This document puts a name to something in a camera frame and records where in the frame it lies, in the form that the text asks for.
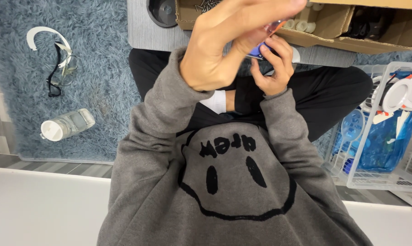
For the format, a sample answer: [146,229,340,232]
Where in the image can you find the person's right hand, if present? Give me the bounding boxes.
[250,34,295,96]

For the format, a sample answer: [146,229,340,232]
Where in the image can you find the person's left hand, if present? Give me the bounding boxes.
[179,0,309,92]

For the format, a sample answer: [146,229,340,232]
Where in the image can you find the blue plastic part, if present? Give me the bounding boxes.
[246,42,273,60]

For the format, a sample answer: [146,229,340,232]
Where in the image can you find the orange translucent part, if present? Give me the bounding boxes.
[264,19,289,35]

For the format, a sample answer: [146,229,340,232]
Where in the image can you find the pile of metal screws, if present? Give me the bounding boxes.
[194,0,224,14]

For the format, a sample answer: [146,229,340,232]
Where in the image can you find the white sock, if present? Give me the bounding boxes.
[199,90,227,115]

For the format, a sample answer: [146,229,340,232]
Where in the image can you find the group of white plastic cylinders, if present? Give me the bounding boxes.
[283,2,325,34]

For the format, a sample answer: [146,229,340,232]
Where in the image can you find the black trousers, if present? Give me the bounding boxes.
[128,48,374,142]

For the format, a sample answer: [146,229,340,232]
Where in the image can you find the black round container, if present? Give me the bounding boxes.
[146,0,178,28]

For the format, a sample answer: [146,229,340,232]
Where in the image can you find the brown cardboard box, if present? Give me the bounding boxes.
[175,0,412,55]

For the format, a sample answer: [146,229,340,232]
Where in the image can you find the blue translucent round part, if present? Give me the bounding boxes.
[341,109,366,141]

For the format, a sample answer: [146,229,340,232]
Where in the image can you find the black parts in box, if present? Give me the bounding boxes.
[342,6,396,41]

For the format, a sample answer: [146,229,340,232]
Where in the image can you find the grey-blue shaggy rug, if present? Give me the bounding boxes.
[0,0,412,163]

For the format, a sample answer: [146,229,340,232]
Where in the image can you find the grey smiley sweatshirt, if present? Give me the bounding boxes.
[96,46,374,246]

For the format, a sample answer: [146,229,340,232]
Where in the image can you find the blue plastic bag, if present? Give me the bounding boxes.
[332,70,412,173]

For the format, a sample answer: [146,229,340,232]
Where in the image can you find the white round ceiling lamp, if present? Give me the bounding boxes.
[381,72,412,112]

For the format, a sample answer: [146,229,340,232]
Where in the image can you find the white plastic basket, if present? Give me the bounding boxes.
[323,61,412,191]

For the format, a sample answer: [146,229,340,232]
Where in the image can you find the black clear safety glasses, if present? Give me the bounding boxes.
[47,42,79,98]

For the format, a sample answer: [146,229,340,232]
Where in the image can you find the clear bottle with white cap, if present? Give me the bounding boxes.
[40,108,96,142]

